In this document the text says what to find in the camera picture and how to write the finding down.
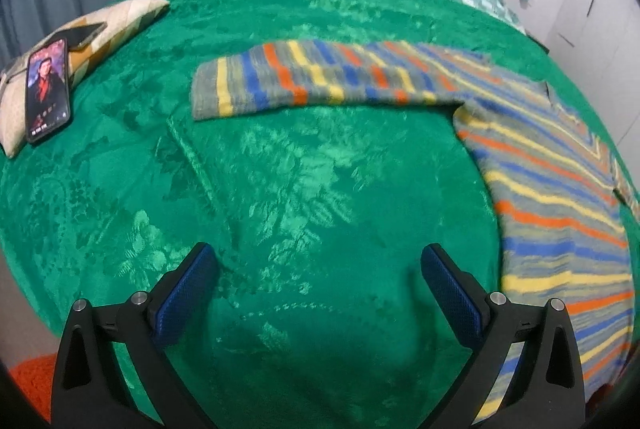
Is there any striped knitted sweater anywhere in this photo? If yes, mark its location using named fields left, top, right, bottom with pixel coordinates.
left=183, top=40, right=638, bottom=428

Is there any orange fluffy rug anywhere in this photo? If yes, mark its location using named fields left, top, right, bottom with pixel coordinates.
left=10, top=353, right=56, bottom=423

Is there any green floral bedspread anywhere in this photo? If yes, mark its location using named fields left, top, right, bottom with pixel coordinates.
left=1, top=0, right=606, bottom=428

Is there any smartphone with lit screen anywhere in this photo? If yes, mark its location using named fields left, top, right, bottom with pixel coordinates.
left=25, top=37, right=72, bottom=144

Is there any dark smartphone on pillow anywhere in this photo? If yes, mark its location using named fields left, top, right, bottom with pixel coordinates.
left=46, top=22, right=107, bottom=51

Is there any white wardrobe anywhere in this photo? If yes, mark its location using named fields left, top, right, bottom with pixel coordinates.
left=544, top=0, right=640, bottom=150

